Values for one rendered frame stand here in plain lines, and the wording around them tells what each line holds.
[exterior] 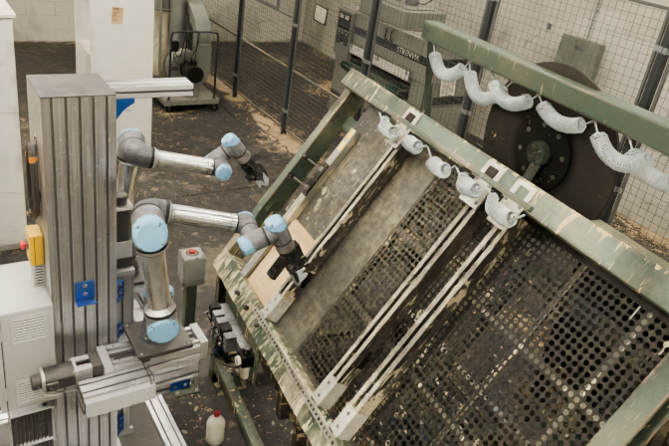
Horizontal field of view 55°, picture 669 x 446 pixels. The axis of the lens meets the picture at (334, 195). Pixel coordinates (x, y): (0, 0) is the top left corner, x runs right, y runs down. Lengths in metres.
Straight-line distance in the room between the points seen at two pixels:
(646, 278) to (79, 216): 1.92
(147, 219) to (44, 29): 8.77
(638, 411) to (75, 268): 1.98
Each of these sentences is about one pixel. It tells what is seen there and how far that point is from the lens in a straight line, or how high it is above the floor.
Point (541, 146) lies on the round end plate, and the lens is 2.99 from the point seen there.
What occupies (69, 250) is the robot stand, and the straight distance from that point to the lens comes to 2.62.
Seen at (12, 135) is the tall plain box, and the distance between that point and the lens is 4.99.
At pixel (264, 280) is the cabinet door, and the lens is 3.32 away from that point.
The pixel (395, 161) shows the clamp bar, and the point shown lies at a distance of 2.97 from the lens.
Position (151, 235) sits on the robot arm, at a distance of 2.31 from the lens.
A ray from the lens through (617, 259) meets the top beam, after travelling 2.18.
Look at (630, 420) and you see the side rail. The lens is 2.09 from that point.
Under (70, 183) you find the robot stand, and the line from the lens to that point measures 2.49.
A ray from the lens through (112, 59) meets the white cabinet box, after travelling 6.54.
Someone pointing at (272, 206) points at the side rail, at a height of 1.17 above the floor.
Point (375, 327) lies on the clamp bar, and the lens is 2.63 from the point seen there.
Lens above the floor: 2.80
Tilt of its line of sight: 26 degrees down
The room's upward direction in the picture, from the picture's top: 9 degrees clockwise
